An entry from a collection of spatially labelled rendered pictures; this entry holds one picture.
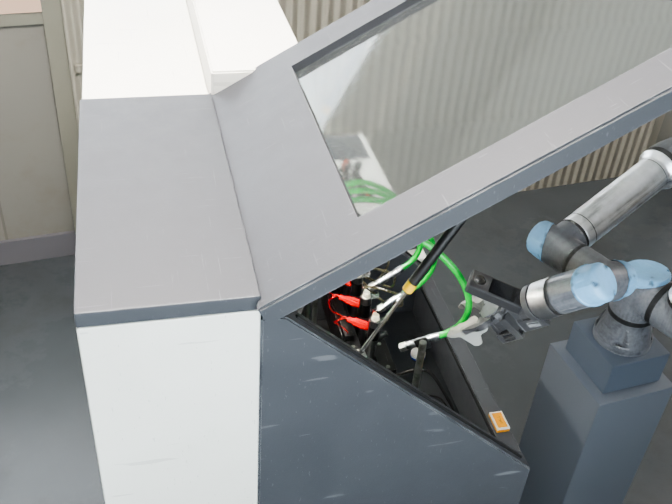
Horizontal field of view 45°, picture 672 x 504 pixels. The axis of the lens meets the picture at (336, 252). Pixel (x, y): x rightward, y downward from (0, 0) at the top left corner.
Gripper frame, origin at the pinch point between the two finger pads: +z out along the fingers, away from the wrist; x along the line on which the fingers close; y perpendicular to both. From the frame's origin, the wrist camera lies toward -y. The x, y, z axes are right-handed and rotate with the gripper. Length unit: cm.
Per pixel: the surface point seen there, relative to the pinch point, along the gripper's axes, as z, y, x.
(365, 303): 24.8, -7.2, 5.8
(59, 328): 209, -30, 31
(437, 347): 32.0, 21.1, 17.3
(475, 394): 14.0, 23.3, 0.3
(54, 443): 176, -12, -16
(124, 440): 19, -40, -56
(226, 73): 21, -65, 22
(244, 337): -5, -40, -39
